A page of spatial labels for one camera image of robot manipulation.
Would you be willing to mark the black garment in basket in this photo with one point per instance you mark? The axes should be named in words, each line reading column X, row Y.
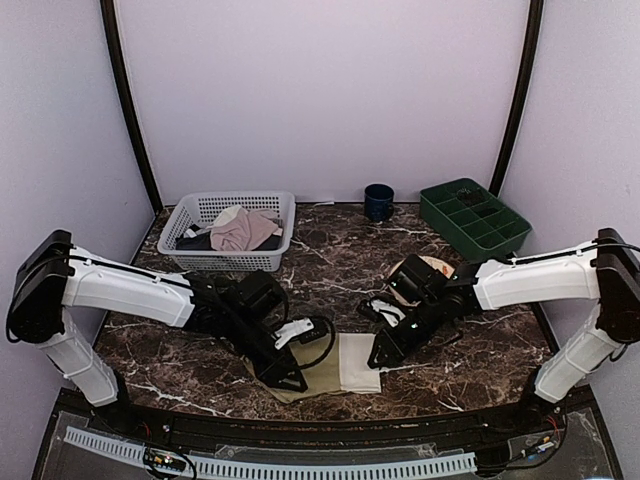
column 202, row 242

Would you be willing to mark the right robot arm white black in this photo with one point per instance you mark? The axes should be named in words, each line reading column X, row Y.
column 605, row 270

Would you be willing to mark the white plastic laundry basket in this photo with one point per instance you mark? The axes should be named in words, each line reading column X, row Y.
column 195, row 212

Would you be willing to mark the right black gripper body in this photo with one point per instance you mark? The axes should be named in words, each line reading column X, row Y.
column 415, row 338

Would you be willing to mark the dark blue mug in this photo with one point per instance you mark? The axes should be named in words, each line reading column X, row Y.
column 378, row 203

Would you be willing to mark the black front rail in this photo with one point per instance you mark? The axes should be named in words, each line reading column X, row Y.
column 485, row 428

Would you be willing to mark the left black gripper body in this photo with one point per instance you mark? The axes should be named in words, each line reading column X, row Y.
column 246, row 329

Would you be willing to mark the right black frame post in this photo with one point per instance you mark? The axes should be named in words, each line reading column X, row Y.
column 520, row 93

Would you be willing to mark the beige bird pattern plate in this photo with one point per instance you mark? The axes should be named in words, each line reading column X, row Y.
column 438, row 264

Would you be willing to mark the left black frame post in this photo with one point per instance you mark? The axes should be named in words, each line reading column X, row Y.
column 128, row 109

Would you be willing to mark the green compartment tray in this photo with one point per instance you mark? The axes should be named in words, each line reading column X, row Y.
column 477, row 224

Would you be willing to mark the white slotted cable duct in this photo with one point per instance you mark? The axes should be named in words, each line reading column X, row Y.
column 172, row 465

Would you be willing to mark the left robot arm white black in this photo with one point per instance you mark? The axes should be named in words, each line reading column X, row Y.
column 59, row 275

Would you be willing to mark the olive green underwear white waistband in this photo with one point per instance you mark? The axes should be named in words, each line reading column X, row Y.
column 344, row 370

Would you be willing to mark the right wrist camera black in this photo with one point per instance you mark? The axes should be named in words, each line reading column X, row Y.
column 415, row 280

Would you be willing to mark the black frame post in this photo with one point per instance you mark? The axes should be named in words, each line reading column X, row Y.
column 520, row 93
column 128, row 109

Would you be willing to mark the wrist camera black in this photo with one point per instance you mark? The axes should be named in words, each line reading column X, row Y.
column 260, row 293
column 415, row 280

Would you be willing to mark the pink underwear in basket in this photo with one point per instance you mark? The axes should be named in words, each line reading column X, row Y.
column 237, row 229

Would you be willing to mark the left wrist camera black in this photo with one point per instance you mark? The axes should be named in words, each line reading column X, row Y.
column 260, row 293

